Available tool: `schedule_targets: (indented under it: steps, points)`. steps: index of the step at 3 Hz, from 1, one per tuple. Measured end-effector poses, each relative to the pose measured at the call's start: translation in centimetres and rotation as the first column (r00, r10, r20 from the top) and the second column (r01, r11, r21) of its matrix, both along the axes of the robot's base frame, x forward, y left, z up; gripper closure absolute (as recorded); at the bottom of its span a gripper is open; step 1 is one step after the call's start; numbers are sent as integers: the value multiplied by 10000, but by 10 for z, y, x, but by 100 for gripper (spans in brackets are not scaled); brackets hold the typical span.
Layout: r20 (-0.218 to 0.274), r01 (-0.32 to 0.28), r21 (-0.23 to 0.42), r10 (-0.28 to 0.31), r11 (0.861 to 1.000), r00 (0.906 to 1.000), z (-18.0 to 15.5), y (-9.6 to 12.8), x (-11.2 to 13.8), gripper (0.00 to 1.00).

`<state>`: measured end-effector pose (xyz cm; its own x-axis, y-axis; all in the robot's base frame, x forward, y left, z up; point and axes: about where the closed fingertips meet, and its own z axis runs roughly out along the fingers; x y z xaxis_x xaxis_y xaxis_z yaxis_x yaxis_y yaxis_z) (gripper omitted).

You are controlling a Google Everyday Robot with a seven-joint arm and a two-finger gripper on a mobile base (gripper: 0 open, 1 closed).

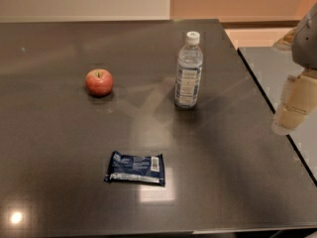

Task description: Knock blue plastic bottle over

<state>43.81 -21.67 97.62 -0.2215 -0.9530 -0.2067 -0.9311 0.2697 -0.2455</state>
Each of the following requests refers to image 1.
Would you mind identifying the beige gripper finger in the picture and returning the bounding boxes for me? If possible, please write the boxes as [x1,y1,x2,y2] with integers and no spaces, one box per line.
[271,68,317,135]

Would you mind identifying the clear plastic water bottle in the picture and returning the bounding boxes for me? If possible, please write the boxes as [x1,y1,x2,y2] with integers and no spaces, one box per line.
[174,31,203,109]

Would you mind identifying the grey adjacent side table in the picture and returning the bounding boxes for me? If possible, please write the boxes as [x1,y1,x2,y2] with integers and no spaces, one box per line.
[237,46,317,186]

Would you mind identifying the blue snack bar wrapper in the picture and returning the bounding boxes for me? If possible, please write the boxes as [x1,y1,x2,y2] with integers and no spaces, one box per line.
[104,151,165,186]

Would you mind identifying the red apple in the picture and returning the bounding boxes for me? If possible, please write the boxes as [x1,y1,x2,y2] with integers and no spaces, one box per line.
[85,68,113,96]

